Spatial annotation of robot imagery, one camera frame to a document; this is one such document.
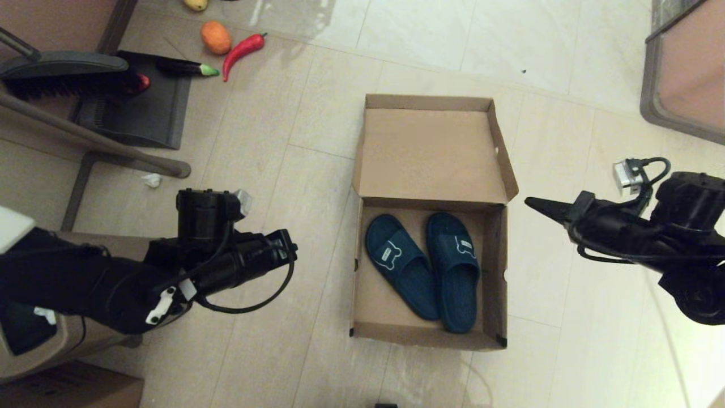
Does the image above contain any blue slipper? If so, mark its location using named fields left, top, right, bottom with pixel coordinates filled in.
left=426, top=211, right=481, bottom=334
left=364, top=214, right=441, bottom=321

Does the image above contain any brown cardboard shoe box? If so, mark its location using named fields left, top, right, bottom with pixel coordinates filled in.
left=349, top=93, right=519, bottom=352

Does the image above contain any black dustpan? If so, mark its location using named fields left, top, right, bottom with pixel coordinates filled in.
left=74, top=51, right=193, bottom=150

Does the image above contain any brown table with grey rim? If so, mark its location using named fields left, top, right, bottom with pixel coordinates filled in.
left=639, top=0, right=725, bottom=146

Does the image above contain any dark toy eggplant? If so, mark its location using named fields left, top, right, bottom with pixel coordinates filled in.
left=156, top=58, right=220, bottom=78

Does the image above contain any red toy chili pepper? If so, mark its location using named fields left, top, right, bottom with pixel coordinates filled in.
left=222, top=33, right=267, bottom=83

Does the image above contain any orange toy fruit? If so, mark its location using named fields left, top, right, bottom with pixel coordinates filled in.
left=201, top=21, right=233, bottom=56

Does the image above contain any black broom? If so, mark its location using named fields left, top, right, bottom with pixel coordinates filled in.
left=0, top=27, right=139, bottom=101

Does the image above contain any closed brown cardboard carton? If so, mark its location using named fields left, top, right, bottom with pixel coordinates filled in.
left=0, top=360, right=146, bottom=408

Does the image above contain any black bin liner bag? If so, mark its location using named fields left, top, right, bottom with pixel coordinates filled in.
left=0, top=300, right=60, bottom=356

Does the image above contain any brown plastic trash bin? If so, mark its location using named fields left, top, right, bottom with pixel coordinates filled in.
left=0, top=229, right=193, bottom=379

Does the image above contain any brown furniture panel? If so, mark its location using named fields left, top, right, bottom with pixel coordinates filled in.
left=0, top=0, right=139, bottom=54

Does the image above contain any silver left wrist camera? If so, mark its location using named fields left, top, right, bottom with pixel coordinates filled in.
left=232, top=190, right=253, bottom=219

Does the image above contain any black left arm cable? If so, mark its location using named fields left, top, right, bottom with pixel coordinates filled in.
left=187, top=249, right=296, bottom=314

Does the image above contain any brown metal furniture frame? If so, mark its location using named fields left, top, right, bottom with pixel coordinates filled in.
left=0, top=91, right=192, bottom=233

